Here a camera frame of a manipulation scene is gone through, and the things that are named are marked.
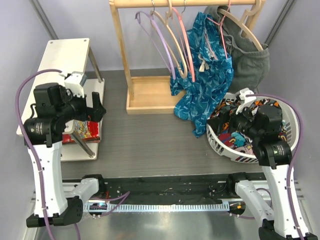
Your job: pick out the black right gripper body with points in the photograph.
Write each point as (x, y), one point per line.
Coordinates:
(227, 115)

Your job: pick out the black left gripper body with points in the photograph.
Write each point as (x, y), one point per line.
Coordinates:
(91, 112)

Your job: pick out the blue patterned shorts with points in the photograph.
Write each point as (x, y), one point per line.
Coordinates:
(213, 75)

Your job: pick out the pink wire hanger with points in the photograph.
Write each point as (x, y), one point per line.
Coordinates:
(220, 27)

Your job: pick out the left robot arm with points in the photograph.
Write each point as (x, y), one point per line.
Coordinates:
(56, 105)

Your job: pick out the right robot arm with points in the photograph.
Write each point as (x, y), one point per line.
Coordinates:
(282, 220)

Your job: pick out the grey shorts on hanger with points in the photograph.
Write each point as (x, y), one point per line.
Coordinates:
(250, 66)

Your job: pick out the light wooden hanger with shorts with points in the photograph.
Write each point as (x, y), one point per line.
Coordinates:
(247, 21)

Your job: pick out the beige wooden hanger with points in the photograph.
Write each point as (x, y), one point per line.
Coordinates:
(181, 64)

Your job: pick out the pink plastic hanger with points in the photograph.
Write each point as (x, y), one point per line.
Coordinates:
(190, 64)

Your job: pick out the colourful patterned clothes in basket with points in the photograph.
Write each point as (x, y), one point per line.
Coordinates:
(247, 116)

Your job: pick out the red colourful book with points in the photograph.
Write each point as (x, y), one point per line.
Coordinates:
(89, 131)

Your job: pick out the wooden clothes rack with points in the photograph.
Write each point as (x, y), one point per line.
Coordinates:
(151, 94)

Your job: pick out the white two-tier side table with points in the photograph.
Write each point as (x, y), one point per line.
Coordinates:
(68, 55)

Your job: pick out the white laundry basket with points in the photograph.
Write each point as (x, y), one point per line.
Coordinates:
(295, 120)

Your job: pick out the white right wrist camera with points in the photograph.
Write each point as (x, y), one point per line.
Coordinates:
(246, 97)

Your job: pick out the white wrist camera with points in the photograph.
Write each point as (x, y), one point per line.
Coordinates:
(246, 97)
(75, 82)

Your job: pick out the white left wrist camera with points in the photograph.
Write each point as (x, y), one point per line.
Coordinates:
(75, 82)

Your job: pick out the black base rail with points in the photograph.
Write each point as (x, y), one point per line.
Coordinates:
(169, 190)

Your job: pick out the white slotted cable duct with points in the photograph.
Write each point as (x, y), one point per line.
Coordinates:
(99, 207)

